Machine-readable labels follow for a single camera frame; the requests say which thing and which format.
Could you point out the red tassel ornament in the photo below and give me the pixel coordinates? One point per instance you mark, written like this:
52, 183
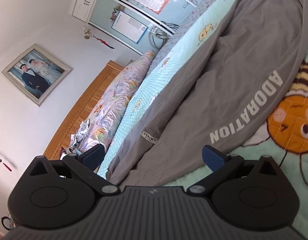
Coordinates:
5, 163

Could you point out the framed wedding photo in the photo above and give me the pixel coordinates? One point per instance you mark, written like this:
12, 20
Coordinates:
36, 73

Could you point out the wall lamp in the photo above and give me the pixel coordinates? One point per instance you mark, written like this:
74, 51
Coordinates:
87, 32

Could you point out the floral pillow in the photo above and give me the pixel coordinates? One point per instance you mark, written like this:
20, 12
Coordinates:
114, 100

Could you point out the white wardrobe with sliding doors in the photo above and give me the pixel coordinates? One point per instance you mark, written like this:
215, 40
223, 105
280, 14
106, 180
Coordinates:
104, 2

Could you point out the red hanging ornament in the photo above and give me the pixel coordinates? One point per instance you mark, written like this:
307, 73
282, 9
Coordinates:
104, 42

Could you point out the grey pants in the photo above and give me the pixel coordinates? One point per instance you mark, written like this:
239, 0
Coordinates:
231, 80

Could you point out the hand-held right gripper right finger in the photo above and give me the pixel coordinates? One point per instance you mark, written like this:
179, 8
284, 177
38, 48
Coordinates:
211, 160

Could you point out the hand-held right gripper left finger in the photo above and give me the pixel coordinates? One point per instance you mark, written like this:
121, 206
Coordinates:
92, 156

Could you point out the quilted bee-print bedspread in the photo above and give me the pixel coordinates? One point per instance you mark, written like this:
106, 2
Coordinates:
293, 120

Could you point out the wooden headboard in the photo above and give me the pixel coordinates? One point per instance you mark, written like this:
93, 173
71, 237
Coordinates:
76, 117

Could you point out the blue-bordered wall poster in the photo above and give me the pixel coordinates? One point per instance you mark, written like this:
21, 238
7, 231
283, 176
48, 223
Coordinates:
129, 26

